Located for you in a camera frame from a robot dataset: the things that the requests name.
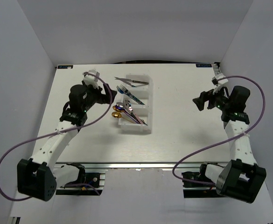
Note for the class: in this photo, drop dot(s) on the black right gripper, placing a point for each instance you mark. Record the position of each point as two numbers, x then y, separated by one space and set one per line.
199 101

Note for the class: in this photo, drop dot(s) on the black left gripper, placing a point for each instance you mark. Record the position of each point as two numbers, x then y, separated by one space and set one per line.
90 87

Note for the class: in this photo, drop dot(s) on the plain silver fork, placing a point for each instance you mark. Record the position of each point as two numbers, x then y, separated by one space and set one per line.
123 90

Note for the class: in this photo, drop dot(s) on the silver fork green handle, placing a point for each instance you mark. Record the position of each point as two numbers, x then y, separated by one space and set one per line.
135 99

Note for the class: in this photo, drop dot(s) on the purple metallic spoon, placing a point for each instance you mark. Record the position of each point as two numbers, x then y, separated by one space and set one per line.
129 115

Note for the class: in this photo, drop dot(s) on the silver spoon green handle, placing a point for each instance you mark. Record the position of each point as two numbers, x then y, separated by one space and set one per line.
121 105

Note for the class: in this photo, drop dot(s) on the gold spoon ornate handle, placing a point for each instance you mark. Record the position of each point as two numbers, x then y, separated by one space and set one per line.
127 117

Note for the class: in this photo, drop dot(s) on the knife with dark handle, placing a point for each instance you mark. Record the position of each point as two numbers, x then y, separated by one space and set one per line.
138 82

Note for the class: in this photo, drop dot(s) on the gold spoon plain handle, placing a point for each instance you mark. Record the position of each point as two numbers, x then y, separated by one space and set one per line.
115 108

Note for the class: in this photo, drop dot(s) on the knife with teal handle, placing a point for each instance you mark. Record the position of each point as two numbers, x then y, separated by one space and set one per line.
126 81

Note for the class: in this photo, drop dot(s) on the silver spoon pink handle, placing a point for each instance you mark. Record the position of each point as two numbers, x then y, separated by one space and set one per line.
129 108

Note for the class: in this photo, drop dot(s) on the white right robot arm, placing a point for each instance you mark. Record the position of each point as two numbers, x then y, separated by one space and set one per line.
241 178

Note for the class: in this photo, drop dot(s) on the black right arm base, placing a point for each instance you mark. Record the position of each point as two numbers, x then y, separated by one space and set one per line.
198 190

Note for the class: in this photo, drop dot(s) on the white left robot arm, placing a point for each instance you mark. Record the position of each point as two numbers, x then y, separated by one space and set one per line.
36 176

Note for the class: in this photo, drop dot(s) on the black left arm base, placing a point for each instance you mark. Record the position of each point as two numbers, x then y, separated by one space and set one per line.
92 186

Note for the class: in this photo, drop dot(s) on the white three-compartment plastic tray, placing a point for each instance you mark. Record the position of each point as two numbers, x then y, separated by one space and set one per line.
145 112

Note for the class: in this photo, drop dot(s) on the blue label sticker right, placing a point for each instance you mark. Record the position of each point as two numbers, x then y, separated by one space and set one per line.
203 65

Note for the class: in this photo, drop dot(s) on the blue label sticker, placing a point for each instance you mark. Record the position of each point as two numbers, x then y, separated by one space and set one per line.
203 65
64 66

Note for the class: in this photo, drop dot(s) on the blue label sticker left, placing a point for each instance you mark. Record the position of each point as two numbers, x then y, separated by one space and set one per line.
64 66

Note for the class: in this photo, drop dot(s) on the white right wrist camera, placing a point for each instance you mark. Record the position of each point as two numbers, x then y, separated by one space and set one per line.
219 82

